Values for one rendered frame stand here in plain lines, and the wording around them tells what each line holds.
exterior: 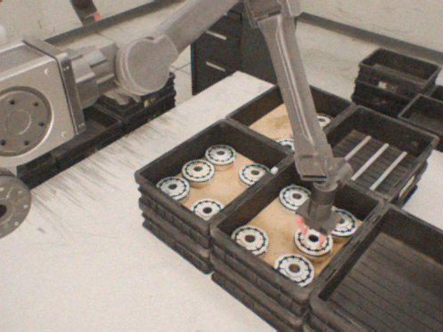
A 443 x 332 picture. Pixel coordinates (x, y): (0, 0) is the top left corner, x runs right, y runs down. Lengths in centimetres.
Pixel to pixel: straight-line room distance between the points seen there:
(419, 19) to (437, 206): 290
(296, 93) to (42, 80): 56
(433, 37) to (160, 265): 356
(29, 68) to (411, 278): 101
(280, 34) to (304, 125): 20
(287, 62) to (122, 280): 76
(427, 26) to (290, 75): 348
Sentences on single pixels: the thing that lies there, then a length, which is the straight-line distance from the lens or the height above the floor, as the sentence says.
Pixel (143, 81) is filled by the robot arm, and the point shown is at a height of 144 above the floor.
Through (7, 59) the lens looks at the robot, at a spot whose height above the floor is 150.
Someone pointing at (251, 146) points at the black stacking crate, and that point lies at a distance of 142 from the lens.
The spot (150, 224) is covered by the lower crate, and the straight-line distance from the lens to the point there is 136.
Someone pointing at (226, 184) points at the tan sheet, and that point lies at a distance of 136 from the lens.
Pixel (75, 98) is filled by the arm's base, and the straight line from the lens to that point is 61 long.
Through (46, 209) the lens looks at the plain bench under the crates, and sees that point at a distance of 156.
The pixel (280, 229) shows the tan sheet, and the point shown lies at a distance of 124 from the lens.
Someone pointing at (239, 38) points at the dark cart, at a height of 67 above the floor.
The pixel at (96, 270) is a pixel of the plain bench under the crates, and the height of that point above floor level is 70.
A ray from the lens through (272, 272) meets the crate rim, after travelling 102.
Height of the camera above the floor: 175
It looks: 40 degrees down
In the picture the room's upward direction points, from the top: 1 degrees clockwise
